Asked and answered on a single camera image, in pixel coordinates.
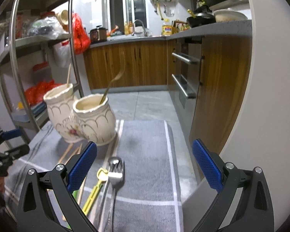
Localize gold fork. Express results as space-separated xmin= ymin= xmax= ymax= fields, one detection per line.
xmin=99 ymin=51 xmax=126 ymax=105

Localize green yellow tulip utensil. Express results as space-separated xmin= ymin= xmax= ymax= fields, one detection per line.
xmin=66 ymin=190 xmax=79 ymax=229

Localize built-in oven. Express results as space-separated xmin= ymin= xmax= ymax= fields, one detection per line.
xmin=168 ymin=37 xmax=203 ymax=138

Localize black wok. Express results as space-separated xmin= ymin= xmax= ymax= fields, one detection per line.
xmin=186 ymin=9 xmax=216 ymax=28

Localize white ceramic double utensil holder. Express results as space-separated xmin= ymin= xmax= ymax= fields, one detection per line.
xmin=43 ymin=83 xmax=116 ymax=146

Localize wooden kitchen cabinets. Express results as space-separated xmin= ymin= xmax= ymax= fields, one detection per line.
xmin=83 ymin=36 xmax=252 ymax=154

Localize grey woven table cloth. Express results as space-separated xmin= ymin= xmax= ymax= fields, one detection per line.
xmin=4 ymin=120 xmax=183 ymax=231

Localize dark rice cooker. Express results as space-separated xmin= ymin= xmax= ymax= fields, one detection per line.
xmin=90 ymin=25 xmax=107 ymax=44

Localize silver spoon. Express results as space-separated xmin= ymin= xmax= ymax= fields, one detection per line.
xmin=94 ymin=157 xmax=125 ymax=231

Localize metal shelf rack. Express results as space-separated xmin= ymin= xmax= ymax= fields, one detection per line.
xmin=0 ymin=0 xmax=84 ymax=148

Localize white ceramic pot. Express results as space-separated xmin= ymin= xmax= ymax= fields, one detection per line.
xmin=213 ymin=9 xmax=248 ymax=22

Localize kitchen faucet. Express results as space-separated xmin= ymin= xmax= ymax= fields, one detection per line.
xmin=131 ymin=19 xmax=148 ymax=37

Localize silver fork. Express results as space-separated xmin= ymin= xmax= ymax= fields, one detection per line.
xmin=104 ymin=157 xmax=125 ymax=232

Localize red plastic bag hanging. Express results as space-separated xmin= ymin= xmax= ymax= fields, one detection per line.
xmin=72 ymin=13 xmax=90 ymax=55

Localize clear plastic bag on shelf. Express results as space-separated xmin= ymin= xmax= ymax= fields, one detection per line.
xmin=27 ymin=16 xmax=67 ymax=40

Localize white plastic bag hanging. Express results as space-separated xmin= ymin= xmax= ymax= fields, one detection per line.
xmin=53 ymin=40 xmax=72 ymax=68

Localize red plastic bag lower shelf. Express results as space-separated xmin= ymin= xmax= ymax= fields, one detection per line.
xmin=25 ymin=80 xmax=62 ymax=106

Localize yellow oil bottle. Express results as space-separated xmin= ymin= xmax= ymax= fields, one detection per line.
xmin=162 ymin=18 xmax=173 ymax=36

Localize person's left hand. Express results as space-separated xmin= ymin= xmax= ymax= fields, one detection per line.
xmin=0 ymin=176 xmax=6 ymax=195

